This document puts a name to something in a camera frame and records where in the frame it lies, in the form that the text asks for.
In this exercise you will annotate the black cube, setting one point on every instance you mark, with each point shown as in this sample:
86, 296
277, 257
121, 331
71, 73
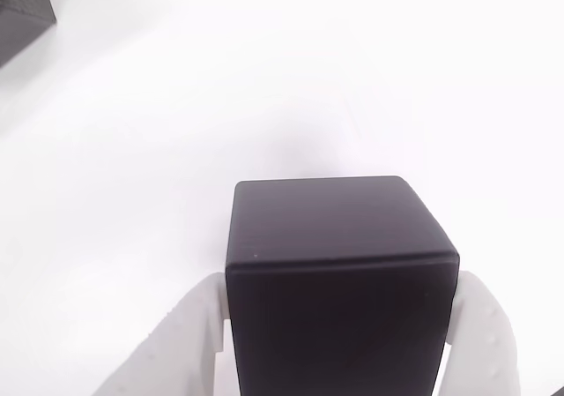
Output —
339, 303
22, 17

